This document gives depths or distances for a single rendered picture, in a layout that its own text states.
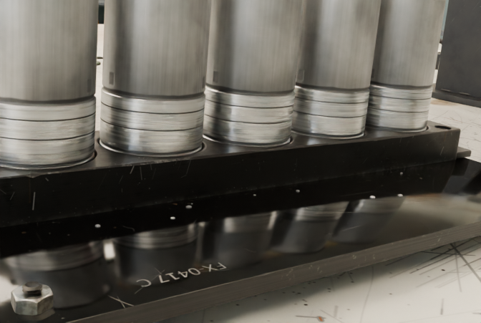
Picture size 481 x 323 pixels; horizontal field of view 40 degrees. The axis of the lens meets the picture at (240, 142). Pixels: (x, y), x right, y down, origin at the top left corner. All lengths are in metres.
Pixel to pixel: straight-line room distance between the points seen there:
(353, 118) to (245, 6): 0.05
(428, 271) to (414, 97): 0.06
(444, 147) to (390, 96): 0.03
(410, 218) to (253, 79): 0.05
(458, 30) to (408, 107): 0.23
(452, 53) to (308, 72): 0.25
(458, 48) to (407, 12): 0.23
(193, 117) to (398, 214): 0.05
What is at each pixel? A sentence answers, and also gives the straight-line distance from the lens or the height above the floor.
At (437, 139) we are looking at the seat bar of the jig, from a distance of 0.21.
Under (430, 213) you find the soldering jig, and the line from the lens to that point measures 0.16.
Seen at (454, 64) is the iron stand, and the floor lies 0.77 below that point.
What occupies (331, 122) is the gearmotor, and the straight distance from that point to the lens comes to 0.18.
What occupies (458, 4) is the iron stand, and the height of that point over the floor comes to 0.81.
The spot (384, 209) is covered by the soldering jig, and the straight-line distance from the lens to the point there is 0.16.
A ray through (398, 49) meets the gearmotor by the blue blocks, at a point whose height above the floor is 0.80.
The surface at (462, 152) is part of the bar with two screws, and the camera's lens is 0.22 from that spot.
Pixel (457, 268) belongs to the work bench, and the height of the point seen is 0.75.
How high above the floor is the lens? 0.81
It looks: 14 degrees down
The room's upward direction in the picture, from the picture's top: 5 degrees clockwise
